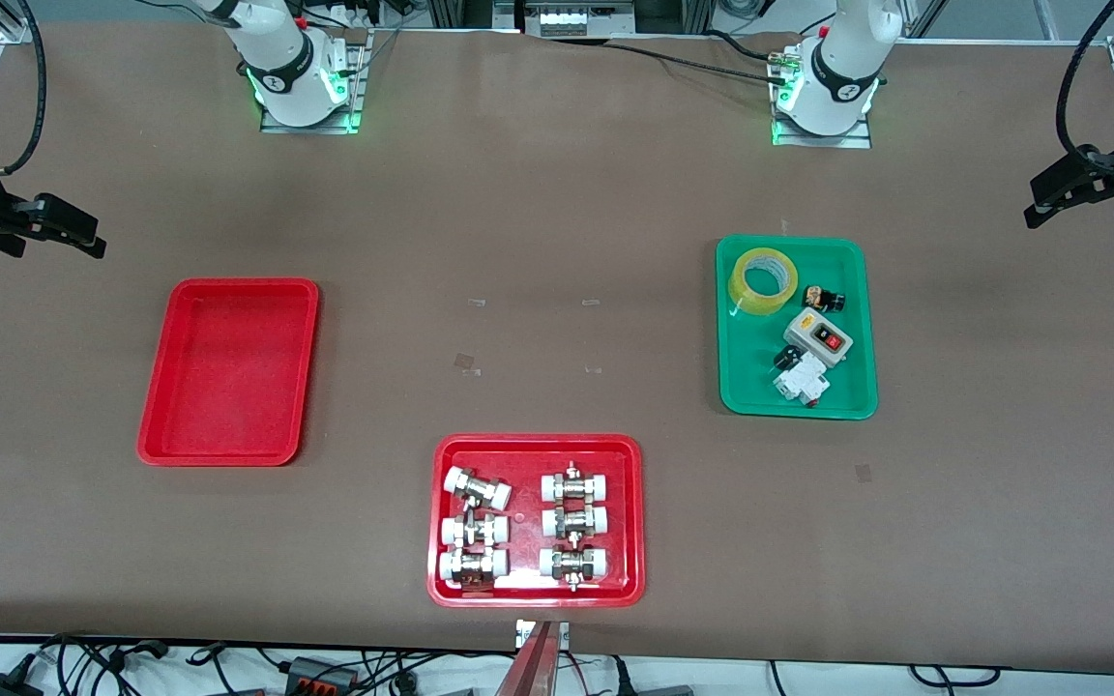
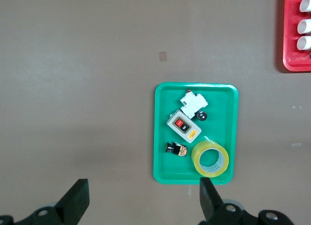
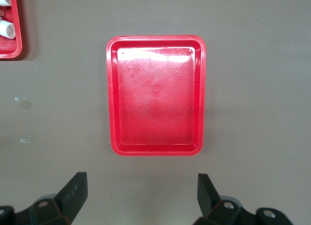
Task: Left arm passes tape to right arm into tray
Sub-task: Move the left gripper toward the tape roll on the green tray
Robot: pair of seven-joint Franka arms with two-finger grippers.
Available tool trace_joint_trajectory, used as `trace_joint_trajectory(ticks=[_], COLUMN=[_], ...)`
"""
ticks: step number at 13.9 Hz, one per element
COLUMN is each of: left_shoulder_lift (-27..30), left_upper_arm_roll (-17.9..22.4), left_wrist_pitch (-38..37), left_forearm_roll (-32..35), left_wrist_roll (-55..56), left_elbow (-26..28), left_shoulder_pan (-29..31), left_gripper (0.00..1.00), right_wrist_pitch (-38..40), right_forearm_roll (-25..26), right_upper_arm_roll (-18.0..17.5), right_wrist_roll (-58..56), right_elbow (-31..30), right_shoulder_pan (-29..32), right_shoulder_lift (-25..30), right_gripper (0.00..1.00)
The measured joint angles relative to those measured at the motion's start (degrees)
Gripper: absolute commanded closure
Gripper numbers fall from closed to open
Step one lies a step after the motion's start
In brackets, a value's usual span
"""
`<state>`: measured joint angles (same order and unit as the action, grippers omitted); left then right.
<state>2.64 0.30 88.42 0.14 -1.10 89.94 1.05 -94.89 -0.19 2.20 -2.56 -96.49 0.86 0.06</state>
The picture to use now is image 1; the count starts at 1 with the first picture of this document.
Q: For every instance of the yellow packing tape roll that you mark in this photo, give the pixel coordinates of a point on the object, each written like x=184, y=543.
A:
x=741, y=290

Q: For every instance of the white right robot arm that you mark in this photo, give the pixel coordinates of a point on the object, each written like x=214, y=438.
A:
x=286, y=58

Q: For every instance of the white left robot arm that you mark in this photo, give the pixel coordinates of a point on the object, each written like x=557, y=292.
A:
x=837, y=68

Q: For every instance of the red plastic tray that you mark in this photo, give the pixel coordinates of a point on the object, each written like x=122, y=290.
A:
x=525, y=464
x=228, y=377

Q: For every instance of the green plastic tray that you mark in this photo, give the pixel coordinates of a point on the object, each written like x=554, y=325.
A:
x=760, y=377

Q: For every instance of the white circuit breaker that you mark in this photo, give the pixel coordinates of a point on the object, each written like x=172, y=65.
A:
x=802, y=384

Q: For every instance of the black round buzzer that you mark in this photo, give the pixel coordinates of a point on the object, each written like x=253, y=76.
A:
x=785, y=357

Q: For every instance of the metal valve with white caps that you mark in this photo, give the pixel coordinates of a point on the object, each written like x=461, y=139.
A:
x=455, y=531
x=454, y=565
x=460, y=480
x=554, y=522
x=554, y=486
x=552, y=563

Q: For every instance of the white power strip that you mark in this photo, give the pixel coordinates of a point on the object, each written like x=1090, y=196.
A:
x=571, y=19

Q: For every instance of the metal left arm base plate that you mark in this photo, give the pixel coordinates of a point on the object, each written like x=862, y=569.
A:
x=857, y=140

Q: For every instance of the grey on-off switch box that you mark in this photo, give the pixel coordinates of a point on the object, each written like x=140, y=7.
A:
x=813, y=338

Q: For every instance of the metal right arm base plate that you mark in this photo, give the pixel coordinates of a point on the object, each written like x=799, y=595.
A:
x=356, y=97

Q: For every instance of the aluminium camera stand post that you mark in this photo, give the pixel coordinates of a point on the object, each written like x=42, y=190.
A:
x=538, y=667

